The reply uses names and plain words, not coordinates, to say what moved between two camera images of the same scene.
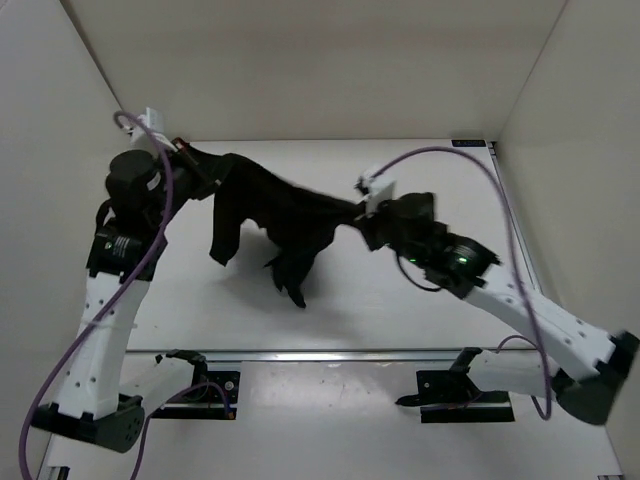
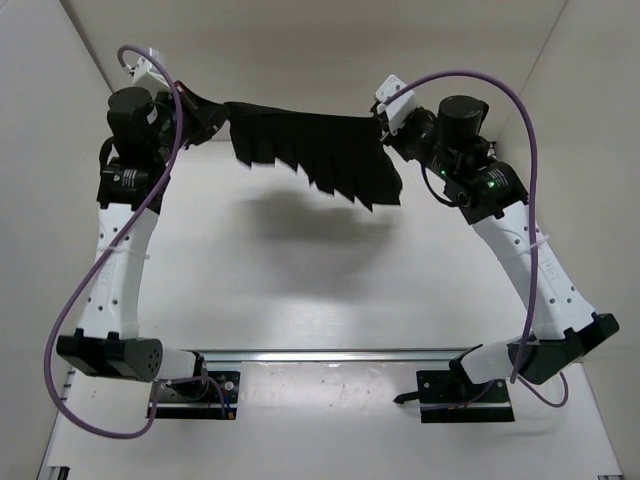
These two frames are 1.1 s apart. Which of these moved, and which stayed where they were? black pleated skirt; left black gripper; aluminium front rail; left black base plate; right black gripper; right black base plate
Moved: black pleated skirt; left black gripper; right black gripper
Stayed: left black base plate; aluminium front rail; right black base plate
